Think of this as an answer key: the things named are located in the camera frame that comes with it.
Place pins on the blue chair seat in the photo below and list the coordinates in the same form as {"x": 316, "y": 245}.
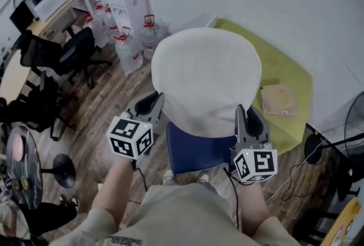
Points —
{"x": 196, "y": 151}

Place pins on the lime green low table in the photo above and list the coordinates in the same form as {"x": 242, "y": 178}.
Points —
{"x": 284, "y": 68}

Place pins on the yellow board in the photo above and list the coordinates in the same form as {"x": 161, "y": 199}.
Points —
{"x": 345, "y": 225}

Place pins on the white water dispenser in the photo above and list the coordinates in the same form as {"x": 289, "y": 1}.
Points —
{"x": 128, "y": 8}

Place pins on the person's right shoe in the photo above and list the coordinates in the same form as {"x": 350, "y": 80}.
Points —
{"x": 203, "y": 176}

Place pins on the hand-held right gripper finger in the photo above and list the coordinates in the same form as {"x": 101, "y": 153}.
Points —
{"x": 257, "y": 126}
{"x": 241, "y": 122}

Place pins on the person's beige shirt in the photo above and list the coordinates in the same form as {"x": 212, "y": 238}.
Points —
{"x": 182, "y": 219}

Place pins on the person's left shoe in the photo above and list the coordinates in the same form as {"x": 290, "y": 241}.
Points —
{"x": 169, "y": 176}

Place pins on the clear water jug red cap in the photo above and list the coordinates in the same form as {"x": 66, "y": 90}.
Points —
{"x": 110, "y": 21}
{"x": 150, "y": 37}
{"x": 98, "y": 11}
{"x": 128, "y": 51}
{"x": 88, "y": 20}

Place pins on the person's left forearm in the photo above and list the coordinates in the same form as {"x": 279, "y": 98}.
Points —
{"x": 116, "y": 182}

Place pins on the round light wooden table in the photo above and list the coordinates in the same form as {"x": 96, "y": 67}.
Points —
{"x": 12, "y": 77}

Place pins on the black office chair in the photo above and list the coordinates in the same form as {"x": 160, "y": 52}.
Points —
{"x": 39, "y": 52}
{"x": 42, "y": 105}
{"x": 81, "y": 48}

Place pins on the round dark glass table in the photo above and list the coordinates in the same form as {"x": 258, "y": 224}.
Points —
{"x": 24, "y": 165}

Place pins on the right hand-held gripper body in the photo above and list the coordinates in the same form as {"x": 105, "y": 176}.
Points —
{"x": 256, "y": 162}

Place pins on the white round cushion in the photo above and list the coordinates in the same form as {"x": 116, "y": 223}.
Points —
{"x": 204, "y": 77}

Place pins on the light wooden desk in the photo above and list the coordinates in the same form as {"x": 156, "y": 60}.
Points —
{"x": 61, "y": 12}

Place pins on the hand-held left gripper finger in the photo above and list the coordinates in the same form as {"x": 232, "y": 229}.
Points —
{"x": 146, "y": 104}
{"x": 159, "y": 108}

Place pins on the brown paper envelope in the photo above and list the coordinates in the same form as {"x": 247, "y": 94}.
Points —
{"x": 280, "y": 99}

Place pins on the black computer monitor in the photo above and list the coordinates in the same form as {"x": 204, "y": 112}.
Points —
{"x": 21, "y": 17}

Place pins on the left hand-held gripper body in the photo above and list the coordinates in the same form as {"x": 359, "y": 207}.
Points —
{"x": 129, "y": 136}

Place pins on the black standing fan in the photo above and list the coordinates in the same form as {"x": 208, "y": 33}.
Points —
{"x": 354, "y": 122}

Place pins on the person's shoe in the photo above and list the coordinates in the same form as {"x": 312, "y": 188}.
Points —
{"x": 203, "y": 176}
{"x": 169, "y": 176}

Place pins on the person's right forearm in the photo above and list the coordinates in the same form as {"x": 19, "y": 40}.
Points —
{"x": 254, "y": 202}

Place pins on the white box appliance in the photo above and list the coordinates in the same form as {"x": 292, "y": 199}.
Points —
{"x": 51, "y": 4}

